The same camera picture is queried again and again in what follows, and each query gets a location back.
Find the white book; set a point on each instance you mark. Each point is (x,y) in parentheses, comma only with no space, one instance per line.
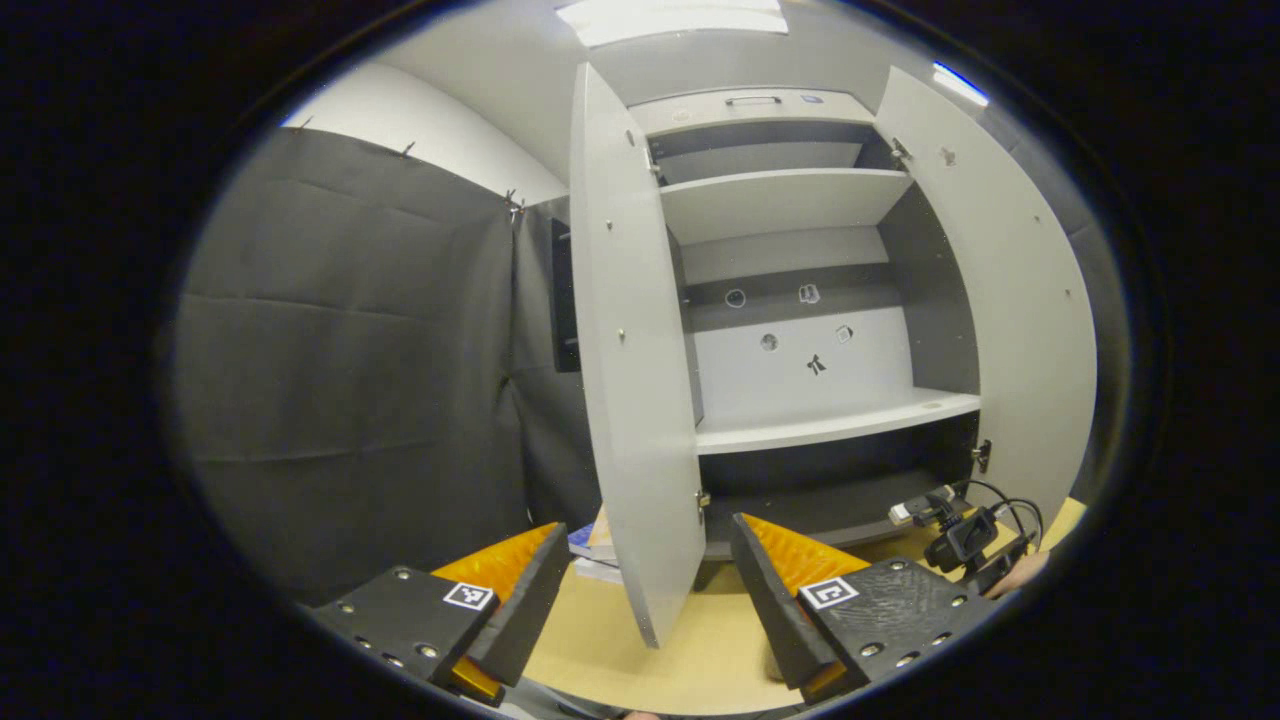
(598,572)

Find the white cabinet drawer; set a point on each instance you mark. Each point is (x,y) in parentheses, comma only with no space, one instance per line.
(700,112)

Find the white cabinet door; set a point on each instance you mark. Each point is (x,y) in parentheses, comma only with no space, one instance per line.
(1020,300)
(630,350)

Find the small ceiling light panel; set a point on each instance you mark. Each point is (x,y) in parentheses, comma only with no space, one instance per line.
(960,83)

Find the beige book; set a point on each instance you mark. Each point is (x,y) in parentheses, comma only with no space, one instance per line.
(603,540)

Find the large ceiling light panel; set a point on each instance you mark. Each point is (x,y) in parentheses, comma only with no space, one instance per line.
(670,18)

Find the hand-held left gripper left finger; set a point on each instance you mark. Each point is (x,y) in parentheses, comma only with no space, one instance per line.
(530,610)

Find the white shoe cabinet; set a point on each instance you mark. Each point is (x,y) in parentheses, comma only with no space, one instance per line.
(800,400)

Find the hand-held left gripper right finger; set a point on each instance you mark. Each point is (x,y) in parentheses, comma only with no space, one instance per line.
(770,610)

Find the blue book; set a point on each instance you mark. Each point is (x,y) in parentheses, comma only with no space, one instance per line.
(580,542)

